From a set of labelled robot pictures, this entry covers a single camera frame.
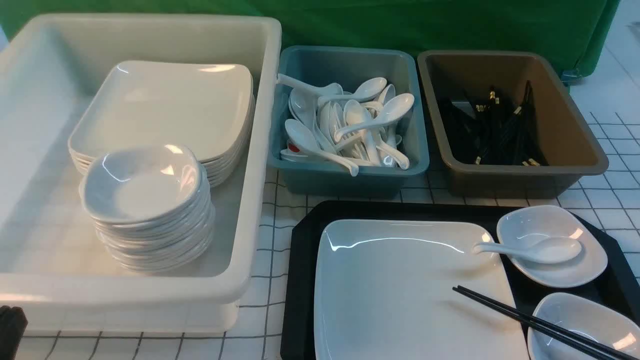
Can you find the white small bowl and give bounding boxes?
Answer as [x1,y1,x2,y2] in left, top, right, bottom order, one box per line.
[496,205,608,289]
[526,292,640,360]

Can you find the pile of white spoons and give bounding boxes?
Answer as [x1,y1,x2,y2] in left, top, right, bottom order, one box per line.
[276,73,415,177]

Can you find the stack of white small bowls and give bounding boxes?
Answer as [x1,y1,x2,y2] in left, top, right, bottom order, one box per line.
[78,145,216,274]

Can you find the pile of black chopsticks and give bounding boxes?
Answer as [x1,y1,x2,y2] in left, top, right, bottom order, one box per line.
[438,80,549,167]

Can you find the white ceramic soup spoon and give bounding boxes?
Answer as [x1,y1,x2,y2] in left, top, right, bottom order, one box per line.
[471,237,583,264]

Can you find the brown plastic chopstick bin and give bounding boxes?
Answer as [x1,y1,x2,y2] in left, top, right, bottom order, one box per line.
[417,50,610,199]

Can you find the blue plastic spoon bin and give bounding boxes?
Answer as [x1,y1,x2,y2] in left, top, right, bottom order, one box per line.
[267,45,430,199]

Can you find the white square rice plate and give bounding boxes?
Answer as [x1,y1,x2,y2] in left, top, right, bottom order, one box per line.
[313,219,530,360]

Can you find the black serving tray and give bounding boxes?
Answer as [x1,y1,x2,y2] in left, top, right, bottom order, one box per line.
[280,200,640,360]

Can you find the green backdrop cloth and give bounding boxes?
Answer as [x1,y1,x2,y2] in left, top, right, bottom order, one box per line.
[1,0,620,77]

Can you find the stack of white square plates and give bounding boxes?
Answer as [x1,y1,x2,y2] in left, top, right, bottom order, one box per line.
[67,60,255,188]

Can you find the large white plastic bin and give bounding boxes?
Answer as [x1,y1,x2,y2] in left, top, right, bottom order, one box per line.
[0,13,282,338]

